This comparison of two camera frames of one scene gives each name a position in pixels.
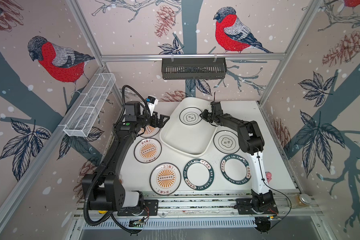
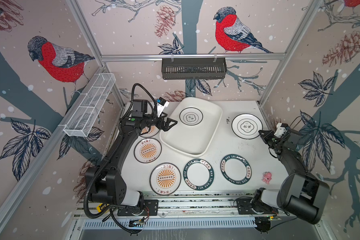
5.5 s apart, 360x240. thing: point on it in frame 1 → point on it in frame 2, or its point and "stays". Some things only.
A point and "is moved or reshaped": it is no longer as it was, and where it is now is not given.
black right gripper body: [212, 116] → [272, 140]
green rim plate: [236, 169] stays
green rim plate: [198, 174] stays
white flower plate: [190, 116] stays
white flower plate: [226, 142] is moved or reshaped
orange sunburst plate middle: [147, 150] stays
